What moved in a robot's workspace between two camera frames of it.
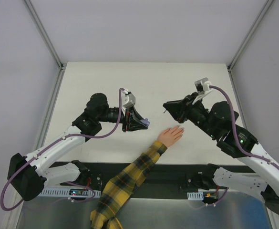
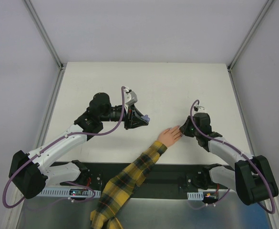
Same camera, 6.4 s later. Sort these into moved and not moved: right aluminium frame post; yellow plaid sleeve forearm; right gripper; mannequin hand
Moved: right gripper
Not moved: yellow plaid sleeve forearm; right aluminium frame post; mannequin hand
